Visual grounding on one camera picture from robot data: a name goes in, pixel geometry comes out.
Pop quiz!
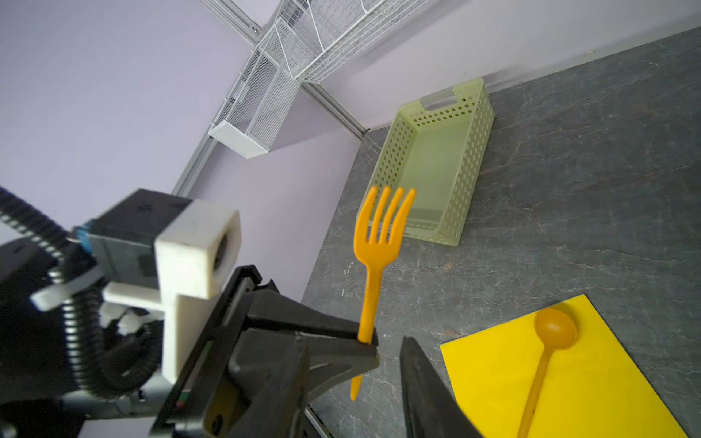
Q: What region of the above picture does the orange plastic spoon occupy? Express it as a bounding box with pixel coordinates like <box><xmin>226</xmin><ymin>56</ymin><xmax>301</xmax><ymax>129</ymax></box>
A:
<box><xmin>517</xmin><ymin>308</ymin><xmax>578</xmax><ymax>438</ymax></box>

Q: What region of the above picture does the white mesh wall basket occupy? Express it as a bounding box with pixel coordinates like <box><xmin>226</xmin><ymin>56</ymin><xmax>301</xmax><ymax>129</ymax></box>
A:
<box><xmin>208</xmin><ymin>29</ymin><xmax>301</xmax><ymax>159</ymax></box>

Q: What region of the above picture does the green perforated plastic basket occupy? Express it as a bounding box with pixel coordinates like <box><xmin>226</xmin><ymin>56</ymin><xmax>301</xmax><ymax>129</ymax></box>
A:
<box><xmin>368</xmin><ymin>78</ymin><xmax>495</xmax><ymax>246</ymax></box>

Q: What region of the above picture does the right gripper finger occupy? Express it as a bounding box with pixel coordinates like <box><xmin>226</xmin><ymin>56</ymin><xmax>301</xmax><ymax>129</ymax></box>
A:
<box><xmin>400</xmin><ymin>337</ymin><xmax>482</xmax><ymax>438</ymax></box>

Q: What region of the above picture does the yellow paper napkin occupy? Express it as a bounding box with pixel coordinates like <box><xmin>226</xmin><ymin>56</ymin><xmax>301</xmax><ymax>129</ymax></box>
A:
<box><xmin>441</xmin><ymin>295</ymin><xmax>685</xmax><ymax>437</ymax></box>

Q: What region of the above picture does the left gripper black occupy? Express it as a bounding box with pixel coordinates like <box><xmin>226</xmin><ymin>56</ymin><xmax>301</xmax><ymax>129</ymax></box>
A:
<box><xmin>149</xmin><ymin>266</ymin><xmax>380</xmax><ymax>437</ymax></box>

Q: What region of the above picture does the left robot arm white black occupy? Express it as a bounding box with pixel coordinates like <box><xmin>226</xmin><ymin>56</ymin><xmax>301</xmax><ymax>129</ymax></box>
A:
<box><xmin>1</xmin><ymin>189</ymin><xmax>379</xmax><ymax>437</ymax></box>

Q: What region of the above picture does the white wire shelf rack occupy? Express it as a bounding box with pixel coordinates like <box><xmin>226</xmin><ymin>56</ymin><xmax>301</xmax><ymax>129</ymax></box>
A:
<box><xmin>272</xmin><ymin>0</ymin><xmax>426</xmax><ymax>83</ymax></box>

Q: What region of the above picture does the orange plastic fork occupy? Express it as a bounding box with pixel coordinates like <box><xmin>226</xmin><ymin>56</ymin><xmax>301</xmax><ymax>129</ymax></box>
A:
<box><xmin>349</xmin><ymin>184</ymin><xmax>418</xmax><ymax>402</ymax></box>

